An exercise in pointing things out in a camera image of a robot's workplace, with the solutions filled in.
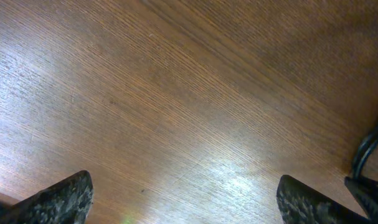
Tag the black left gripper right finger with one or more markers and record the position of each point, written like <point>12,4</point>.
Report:
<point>299,203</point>

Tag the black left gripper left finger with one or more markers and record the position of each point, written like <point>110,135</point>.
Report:
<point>68,201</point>

